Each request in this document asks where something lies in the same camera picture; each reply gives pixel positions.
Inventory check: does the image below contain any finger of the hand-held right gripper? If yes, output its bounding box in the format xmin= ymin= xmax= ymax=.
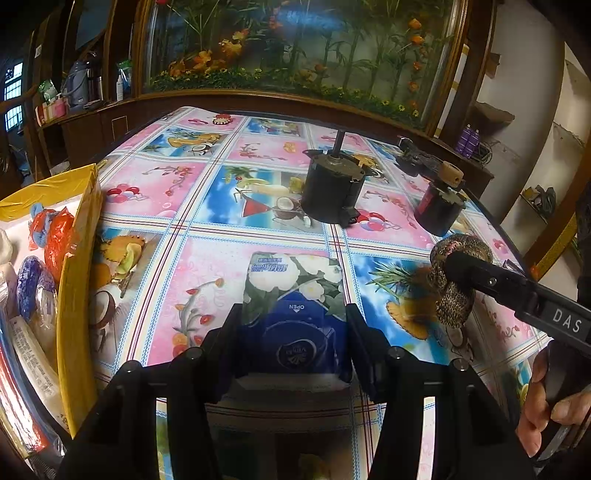
xmin=443 ymin=251 xmax=541 ymax=324

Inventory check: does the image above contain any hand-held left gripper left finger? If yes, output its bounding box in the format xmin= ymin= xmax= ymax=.
xmin=58 ymin=302 xmax=243 ymax=480

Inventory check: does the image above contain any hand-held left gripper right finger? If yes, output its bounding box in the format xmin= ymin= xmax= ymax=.
xmin=345 ymin=302 xmax=536 ymax=480

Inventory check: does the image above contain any brown knit hat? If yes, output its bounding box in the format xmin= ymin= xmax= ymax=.
xmin=429 ymin=233 xmax=495 ymax=330

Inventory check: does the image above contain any blue white floral tissue pack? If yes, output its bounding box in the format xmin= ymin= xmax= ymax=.
xmin=233 ymin=251 xmax=354 ymax=391

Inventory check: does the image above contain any yellow cardboard box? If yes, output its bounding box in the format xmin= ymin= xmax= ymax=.
xmin=0 ymin=162 xmax=105 ymax=462

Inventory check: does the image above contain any white plastic pack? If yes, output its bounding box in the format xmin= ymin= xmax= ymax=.
xmin=9 ymin=316 xmax=70 ymax=430

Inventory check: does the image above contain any orange mesh bag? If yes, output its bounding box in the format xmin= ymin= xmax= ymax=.
xmin=30 ymin=208 xmax=75 ymax=282

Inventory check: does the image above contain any blue purple mesh sponge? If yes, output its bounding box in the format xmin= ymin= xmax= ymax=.
xmin=16 ymin=256 xmax=58 ymax=324

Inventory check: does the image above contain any clear bag of colourful cloths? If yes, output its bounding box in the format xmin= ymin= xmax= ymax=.
xmin=0 ymin=342 xmax=51 ymax=455

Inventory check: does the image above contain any blue knit cloth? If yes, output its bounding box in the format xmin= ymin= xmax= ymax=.
xmin=28 ymin=203 xmax=63 ymax=247

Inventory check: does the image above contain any person's right hand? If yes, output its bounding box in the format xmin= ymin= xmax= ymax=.
xmin=515 ymin=344 xmax=591 ymax=457

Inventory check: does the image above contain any motor with wooden pulley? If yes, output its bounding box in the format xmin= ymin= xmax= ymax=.
xmin=413 ymin=161 xmax=467 ymax=236

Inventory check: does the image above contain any person's dark clothing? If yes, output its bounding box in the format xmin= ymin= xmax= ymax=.
xmin=570 ymin=185 xmax=591 ymax=305

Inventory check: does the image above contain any wooden cabinet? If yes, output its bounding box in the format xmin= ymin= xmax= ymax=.
xmin=431 ymin=134 xmax=497 ymax=199

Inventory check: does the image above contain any flat black machine part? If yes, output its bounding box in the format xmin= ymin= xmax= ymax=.
xmin=396 ymin=136 xmax=444 ymax=178

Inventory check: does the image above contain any black motor with shaft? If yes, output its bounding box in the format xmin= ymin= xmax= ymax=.
xmin=300 ymin=130 xmax=365 ymax=227

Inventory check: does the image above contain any pink box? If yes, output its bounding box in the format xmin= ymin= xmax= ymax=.
xmin=36 ymin=97 xmax=70 ymax=125

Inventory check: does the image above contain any grey electric kettle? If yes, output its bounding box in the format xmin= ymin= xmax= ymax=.
xmin=62 ymin=53 xmax=105 ymax=112

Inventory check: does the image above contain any large framed aquarium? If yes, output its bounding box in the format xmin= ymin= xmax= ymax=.
xmin=139 ymin=0 xmax=472 ymax=132

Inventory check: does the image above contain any window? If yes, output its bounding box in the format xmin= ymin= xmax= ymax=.
xmin=0 ymin=60 xmax=26 ymax=134

